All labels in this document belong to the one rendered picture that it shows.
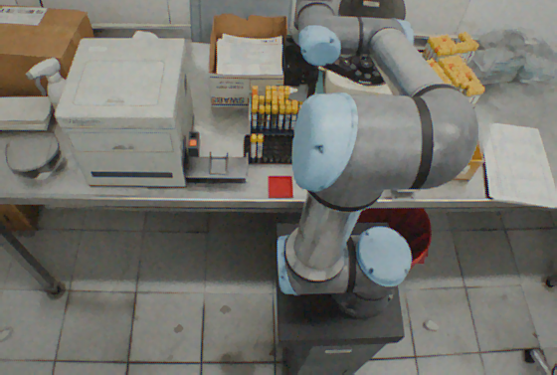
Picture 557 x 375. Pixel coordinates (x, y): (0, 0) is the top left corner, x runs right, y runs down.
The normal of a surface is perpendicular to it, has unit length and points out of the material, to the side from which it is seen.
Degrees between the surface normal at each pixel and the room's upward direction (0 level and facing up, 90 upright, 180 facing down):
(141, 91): 0
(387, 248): 8
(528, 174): 0
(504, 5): 90
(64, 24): 2
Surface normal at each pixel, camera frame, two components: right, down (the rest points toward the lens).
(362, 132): 0.09, -0.17
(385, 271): 0.20, -0.51
